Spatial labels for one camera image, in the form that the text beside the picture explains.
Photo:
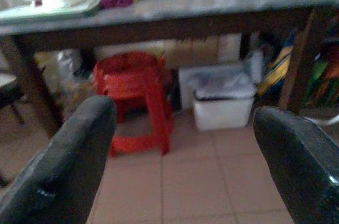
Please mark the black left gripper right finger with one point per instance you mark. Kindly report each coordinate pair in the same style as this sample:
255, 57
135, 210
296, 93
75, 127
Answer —
296, 160

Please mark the clear plastic bag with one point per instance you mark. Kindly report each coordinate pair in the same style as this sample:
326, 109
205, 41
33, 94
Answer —
66, 67

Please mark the pale green tray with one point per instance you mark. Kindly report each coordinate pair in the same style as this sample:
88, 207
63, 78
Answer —
50, 9

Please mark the dark wooden table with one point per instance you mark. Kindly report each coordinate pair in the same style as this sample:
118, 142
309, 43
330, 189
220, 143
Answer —
169, 20

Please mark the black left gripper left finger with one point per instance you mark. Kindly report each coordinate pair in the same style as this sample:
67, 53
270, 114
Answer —
61, 160

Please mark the white plastic waste bin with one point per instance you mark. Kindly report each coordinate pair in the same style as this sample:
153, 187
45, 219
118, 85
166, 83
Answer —
223, 102

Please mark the green and orange packaging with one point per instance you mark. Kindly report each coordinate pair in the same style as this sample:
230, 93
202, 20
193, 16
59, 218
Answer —
321, 83

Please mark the blue and yellow bag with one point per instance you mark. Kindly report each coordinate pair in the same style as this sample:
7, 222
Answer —
276, 70

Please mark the red plastic stool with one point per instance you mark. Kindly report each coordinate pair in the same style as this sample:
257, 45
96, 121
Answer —
137, 86

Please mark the dark chair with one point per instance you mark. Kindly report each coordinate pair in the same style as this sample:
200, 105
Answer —
9, 89

